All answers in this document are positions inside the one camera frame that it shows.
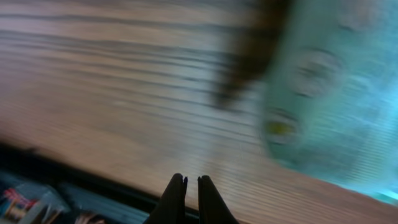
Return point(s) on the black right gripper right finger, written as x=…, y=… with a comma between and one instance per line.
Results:
x=212, y=208

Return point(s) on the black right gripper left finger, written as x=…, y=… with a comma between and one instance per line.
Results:
x=171, y=206

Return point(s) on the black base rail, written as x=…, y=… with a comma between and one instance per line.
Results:
x=88, y=198

